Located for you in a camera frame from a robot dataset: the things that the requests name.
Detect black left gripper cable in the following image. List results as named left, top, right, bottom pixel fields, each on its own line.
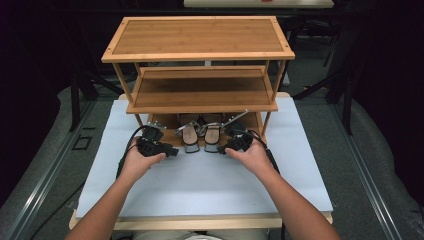
left=29, top=125, right=149, bottom=240

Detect black silver strap sandal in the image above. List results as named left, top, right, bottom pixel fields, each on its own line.
left=174, top=113, right=201, bottom=154
left=199, top=113, right=225, bottom=154

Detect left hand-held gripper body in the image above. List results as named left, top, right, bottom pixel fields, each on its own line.
left=136, top=121, right=167, bottom=158

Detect metal floor rail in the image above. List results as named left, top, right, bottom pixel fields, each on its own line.
left=2, top=99, right=98, bottom=240
left=329, top=103, right=405, bottom=240

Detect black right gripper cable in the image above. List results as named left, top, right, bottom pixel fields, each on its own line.
left=247, top=129, right=287, bottom=240

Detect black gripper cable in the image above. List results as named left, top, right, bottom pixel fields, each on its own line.
left=29, top=125, right=149, bottom=240
left=247, top=129, right=287, bottom=240

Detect black metal stand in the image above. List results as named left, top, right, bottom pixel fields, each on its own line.
left=67, top=19, right=125, bottom=133
left=292, top=29, right=355, bottom=136

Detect wooden three-tier shoe rack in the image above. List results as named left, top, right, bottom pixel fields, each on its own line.
left=100, top=15, right=296, bottom=148

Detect person's right hand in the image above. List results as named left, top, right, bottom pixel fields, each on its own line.
left=224, top=138, right=278, bottom=180

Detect person's left hand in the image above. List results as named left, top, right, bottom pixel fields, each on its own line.
left=118, top=136, right=167, bottom=183

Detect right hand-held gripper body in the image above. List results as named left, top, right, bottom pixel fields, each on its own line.
left=222, top=109, right=255, bottom=153

